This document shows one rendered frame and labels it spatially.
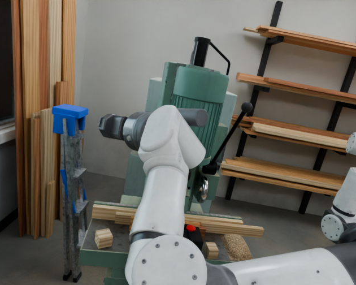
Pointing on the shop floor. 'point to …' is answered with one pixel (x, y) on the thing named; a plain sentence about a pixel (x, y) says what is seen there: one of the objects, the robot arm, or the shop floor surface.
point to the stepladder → (72, 181)
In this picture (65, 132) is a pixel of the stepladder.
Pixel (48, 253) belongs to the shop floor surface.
